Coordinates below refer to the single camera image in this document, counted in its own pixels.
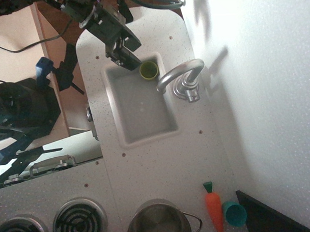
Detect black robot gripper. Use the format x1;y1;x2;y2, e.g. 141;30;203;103
85;4;142;71

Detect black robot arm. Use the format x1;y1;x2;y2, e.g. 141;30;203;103
0;0;142;71

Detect silver curved faucet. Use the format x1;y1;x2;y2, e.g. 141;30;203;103
156;59;205;103

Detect yellow-green plastic cup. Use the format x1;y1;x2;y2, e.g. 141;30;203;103
139;61;159;80

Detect grey toy sink basin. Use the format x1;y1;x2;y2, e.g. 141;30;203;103
101;64;179;149

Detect silver cabinet knob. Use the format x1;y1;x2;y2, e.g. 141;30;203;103
86;107;93;122

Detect black and blue clamp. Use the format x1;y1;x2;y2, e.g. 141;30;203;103
36;44;84;95

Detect black backpack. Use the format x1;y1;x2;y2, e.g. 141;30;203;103
0;78;61;141

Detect lower blue black clamp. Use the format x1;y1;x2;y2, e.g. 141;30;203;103
0;137;62;184

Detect stainless steel pot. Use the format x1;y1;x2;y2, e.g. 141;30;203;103
126;204;203;232

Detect black coil stove burner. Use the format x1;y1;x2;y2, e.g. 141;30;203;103
52;197;108;232

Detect orange toy carrot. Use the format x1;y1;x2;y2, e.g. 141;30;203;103
203;181;224;232

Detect teal plastic cup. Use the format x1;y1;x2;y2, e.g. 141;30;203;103
222;201;247;227

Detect left black coil burner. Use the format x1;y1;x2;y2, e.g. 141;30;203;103
0;215;48;232

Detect black box corner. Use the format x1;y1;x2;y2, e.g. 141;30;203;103
236;190;310;232

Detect dark green cable loop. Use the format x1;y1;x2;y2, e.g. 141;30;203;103
127;0;187;12

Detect black power cable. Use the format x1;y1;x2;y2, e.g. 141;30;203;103
0;18;76;54

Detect silver oven door handle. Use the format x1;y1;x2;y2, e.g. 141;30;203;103
29;155;77;177

